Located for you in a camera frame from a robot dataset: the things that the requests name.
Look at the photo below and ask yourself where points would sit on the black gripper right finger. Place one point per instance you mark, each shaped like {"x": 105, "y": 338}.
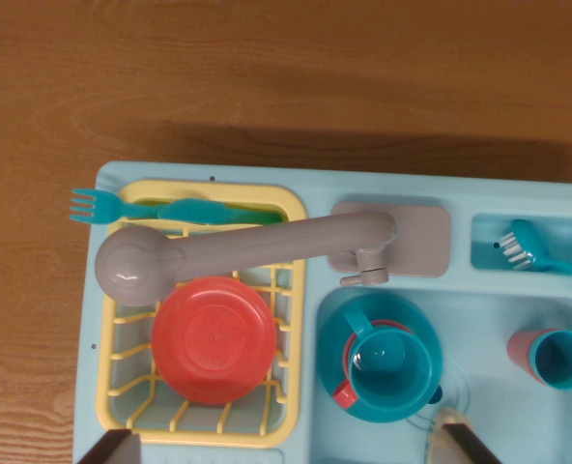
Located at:
{"x": 472, "y": 447}

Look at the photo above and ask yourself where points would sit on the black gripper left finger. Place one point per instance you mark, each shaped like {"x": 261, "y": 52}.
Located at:
{"x": 114, "y": 449}

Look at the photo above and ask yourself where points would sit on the light blue toy sink unit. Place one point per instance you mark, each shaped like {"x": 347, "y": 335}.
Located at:
{"x": 315, "y": 270}

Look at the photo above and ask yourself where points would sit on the coral tumbler cup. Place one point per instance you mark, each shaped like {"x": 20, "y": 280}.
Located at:
{"x": 520, "y": 348}

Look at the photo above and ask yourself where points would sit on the teal tumbler cup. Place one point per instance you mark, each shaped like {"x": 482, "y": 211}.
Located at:
{"x": 561, "y": 360}

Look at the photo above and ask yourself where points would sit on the teal plate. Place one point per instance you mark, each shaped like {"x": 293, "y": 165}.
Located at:
{"x": 411, "y": 314}

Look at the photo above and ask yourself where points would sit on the red plastic bowl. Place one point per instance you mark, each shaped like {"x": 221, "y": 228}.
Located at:
{"x": 213, "y": 338}

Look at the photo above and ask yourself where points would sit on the teal dish brush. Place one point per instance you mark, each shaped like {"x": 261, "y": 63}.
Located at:
{"x": 532, "y": 239}

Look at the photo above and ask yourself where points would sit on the teal toy fork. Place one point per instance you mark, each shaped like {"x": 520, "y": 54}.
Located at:
{"x": 102, "y": 208}

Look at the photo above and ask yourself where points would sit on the grey faucet spout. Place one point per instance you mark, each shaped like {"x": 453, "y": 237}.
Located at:
{"x": 266, "y": 241}

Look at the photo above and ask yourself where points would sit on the green flat utensil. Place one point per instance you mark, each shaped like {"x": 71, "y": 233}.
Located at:
{"x": 266, "y": 217}

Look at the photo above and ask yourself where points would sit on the yellow dish rack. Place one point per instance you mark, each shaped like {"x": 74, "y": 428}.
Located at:
{"x": 295, "y": 203}

